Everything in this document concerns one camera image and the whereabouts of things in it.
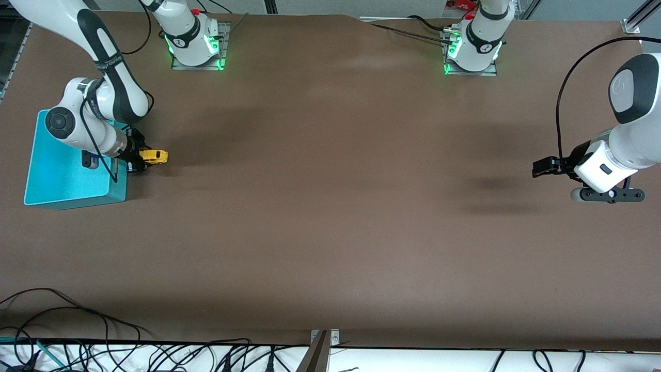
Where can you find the black frame post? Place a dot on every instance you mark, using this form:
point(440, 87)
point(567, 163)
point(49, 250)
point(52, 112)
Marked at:
point(271, 6)

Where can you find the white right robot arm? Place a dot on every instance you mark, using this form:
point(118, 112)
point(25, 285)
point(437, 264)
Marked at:
point(119, 93)

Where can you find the dark grey metal bar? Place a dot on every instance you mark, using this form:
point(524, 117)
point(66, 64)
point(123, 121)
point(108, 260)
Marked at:
point(316, 356)

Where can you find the aluminium frame profile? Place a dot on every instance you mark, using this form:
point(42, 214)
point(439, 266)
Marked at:
point(23, 46)
point(640, 18)

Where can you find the red box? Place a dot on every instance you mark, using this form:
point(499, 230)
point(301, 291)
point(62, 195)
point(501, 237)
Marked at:
point(462, 5)

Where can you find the aluminium frame struts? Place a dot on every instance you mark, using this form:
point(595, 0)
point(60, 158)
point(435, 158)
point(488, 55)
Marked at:
point(529, 8)

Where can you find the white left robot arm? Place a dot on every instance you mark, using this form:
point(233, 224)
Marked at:
point(640, 134)

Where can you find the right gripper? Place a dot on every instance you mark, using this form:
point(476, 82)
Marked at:
point(134, 146)

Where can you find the small metal bracket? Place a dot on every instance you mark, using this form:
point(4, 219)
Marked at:
point(334, 337)

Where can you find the white lower shelf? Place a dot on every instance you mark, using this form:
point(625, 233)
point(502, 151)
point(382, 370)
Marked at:
point(413, 361)

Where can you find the teal plastic bin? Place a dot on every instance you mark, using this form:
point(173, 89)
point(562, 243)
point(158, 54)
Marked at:
point(62, 181)

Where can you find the yellow beetle toy car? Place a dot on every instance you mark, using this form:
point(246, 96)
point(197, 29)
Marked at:
point(156, 156)

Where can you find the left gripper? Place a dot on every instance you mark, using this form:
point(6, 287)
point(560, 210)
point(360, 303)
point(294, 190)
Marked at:
point(566, 164)

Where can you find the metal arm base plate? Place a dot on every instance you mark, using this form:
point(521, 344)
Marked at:
point(488, 71)
point(223, 46)

